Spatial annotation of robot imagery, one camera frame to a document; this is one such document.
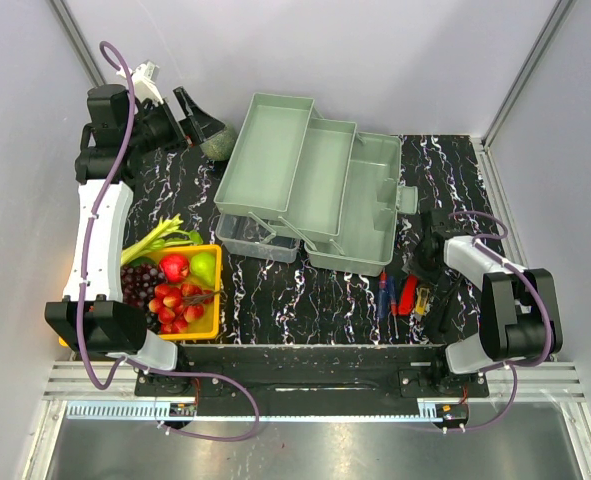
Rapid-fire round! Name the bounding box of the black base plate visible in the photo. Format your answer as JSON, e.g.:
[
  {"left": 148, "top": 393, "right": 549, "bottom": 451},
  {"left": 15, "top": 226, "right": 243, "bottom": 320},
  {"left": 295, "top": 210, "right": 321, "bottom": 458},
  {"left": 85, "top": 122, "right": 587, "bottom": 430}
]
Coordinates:
[{"left": 133, "top": 344, "right": 491, "bottom": 401}]

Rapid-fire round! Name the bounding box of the yellow fruit bin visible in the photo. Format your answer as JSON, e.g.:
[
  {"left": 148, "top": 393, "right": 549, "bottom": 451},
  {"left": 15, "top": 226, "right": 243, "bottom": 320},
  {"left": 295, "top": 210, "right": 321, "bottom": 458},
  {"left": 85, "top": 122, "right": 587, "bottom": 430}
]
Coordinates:
[{"left": 45, "top": 244, "right": 222, "bottom": 352}]

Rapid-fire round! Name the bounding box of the purple grape bunch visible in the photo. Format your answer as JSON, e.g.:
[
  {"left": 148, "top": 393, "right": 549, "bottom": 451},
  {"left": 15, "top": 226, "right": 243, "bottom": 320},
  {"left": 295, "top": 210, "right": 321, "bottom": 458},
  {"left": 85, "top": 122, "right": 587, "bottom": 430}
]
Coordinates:
[{"left": 120, "top": 257, "right": 166, "bottom": 330}]

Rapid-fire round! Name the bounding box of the green pear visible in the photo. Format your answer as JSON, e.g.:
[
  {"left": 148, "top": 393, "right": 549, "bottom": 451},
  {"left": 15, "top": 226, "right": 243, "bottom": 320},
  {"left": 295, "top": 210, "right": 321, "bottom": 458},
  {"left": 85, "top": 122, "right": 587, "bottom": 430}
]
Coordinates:
[{"left": 190, "top": 252, "right": 217, "bottom": 286}]

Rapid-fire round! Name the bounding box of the black marble mat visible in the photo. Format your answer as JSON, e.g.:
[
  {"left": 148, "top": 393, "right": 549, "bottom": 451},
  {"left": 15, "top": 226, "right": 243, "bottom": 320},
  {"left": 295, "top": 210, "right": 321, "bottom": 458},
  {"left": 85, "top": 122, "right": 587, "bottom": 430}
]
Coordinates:
[{"left": 124, "top": 135, "right": 492, "bottom": 345}]

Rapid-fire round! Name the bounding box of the black hex key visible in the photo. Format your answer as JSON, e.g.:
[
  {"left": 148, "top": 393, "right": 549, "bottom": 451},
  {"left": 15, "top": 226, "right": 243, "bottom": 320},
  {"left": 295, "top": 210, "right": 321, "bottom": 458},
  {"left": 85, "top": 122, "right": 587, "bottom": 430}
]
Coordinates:
[{"left": 437, "top": 276, "right": 466, "bottom": 334}]

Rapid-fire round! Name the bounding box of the red apple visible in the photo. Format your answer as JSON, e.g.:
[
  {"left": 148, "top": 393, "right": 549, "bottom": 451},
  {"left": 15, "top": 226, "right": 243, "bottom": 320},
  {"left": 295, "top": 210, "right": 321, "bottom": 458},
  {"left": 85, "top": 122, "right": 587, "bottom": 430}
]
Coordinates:
[{"left": 159, "top": 253, "right": 190, "bottom": 284}]

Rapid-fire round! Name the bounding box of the green celery stalk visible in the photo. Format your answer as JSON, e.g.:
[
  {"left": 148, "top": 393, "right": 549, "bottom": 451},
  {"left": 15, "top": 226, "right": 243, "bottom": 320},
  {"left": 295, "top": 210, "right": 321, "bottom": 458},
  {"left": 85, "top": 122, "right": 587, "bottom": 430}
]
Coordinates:
[{"left": 121, "top": 214, "right": 204, "bottom": 266}]

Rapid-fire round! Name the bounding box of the yellow utility knife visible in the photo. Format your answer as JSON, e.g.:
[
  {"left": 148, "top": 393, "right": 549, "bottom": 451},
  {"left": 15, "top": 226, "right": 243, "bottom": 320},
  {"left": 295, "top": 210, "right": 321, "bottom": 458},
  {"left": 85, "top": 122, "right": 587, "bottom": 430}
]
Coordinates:
[{"left": 413, "top": 286, "right": 430, "bottom": 317}]

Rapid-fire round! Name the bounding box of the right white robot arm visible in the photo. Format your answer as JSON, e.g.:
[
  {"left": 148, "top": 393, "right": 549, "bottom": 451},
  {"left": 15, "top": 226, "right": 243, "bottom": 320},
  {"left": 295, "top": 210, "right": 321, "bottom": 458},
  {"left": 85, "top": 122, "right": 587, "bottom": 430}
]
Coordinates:
[{"left": 406, "top": 210, "right": 563, "bottom": 375}]

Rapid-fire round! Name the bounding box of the green melon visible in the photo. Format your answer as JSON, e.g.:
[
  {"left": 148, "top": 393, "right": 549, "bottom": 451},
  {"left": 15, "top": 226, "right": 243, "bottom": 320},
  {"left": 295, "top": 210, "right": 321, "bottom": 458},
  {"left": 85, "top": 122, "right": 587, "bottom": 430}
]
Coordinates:
[{"left": 200, "top": 123, "right": 238, "bottom": 162}]

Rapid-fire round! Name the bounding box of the red folding knife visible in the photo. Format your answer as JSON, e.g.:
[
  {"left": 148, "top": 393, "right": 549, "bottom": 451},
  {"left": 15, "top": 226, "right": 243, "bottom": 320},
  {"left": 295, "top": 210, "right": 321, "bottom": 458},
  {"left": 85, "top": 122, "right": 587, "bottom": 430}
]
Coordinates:
[{"left": 398, "top": 274, "right": 418, "bottom": 316}]

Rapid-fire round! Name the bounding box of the red cherry bunch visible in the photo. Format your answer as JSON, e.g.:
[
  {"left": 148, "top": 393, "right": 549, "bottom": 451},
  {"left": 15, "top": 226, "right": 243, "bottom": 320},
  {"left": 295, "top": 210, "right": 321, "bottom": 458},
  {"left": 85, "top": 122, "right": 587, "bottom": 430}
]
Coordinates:
[{"left": 147, "top": 282, "right": 219, "bottom": 335}]

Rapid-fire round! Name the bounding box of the blue screwdriver long shaft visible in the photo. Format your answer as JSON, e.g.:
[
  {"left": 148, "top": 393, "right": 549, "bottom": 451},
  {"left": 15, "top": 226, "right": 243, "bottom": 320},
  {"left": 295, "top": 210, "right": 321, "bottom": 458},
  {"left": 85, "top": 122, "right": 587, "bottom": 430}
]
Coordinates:
[{"left": 377, "top": 271, "right": 390, "bottom": 321}]

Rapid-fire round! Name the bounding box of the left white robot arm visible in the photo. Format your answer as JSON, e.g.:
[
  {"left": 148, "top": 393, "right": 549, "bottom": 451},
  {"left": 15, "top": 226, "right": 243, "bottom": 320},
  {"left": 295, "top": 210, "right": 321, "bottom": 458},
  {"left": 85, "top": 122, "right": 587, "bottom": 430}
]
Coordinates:
[{"left": 45, "top": 84, "right": 216, "bottom": 373}]

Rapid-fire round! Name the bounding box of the aluminium frame rail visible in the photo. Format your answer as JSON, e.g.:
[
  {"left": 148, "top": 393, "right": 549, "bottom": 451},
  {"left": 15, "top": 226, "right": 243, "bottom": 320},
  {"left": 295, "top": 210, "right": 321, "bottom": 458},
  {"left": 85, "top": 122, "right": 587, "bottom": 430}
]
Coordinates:
[{"left": 42, "top": 362, "right": 589, "bottom": 421}]

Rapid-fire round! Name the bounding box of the blue screwdriver red tip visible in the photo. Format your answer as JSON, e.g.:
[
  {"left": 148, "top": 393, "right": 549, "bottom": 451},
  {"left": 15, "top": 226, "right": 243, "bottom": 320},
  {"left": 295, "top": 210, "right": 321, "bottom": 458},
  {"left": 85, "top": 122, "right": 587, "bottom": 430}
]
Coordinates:
[{"left": 386, "top": 275, "right": 399, "bottom": 339}]

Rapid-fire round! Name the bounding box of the translucent plastic tool box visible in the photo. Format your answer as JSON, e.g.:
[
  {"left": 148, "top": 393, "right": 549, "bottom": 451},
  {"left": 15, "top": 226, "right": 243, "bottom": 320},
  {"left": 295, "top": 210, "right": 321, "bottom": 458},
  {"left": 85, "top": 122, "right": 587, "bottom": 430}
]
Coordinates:
[{"left": 214, "top": 93, "right": 418, "bottom": 277}]

